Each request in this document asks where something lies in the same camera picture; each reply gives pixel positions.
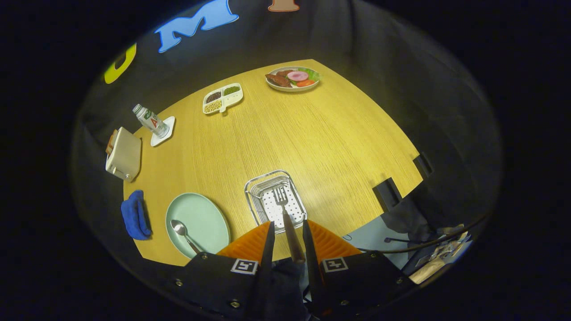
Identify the white toaster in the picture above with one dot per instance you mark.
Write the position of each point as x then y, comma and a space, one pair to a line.
126, 154

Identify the brown meat piece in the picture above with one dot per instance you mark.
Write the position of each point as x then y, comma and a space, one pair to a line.
279, 79

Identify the person's dark clothing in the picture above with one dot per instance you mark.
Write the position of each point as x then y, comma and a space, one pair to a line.
287, 290

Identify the small plastic drink bottle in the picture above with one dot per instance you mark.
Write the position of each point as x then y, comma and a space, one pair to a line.
151, 121

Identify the white divided dish with beans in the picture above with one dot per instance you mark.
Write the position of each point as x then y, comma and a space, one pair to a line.
223, 104

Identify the green lettuce leaf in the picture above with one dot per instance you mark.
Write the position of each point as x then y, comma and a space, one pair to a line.
314, 73

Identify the white food plate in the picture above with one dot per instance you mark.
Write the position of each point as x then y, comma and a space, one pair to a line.
290, 88

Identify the pink round ham slice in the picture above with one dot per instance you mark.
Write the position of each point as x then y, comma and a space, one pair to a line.
297, 75

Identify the black backdrop cloth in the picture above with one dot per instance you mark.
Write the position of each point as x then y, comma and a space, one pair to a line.
379, 67

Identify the white square coaster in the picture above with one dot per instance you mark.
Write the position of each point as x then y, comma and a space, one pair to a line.
157, 140

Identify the pale green plate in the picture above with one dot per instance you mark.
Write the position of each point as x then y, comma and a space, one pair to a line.
203, 218

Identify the blue folded cloth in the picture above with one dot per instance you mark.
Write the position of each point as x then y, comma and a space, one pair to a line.
134, 218

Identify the brown toast slice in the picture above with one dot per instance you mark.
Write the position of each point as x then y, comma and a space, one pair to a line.
109, 145
114, 136

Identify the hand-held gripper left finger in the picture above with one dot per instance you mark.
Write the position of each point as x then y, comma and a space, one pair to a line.
267, 263

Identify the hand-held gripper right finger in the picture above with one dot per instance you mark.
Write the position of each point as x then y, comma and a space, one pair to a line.
310, 263

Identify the red tomato slice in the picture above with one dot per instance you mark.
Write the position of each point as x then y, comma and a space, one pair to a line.
305, 83

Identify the black table clamp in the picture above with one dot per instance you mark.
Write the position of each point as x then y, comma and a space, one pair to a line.
423, 165
387, 194

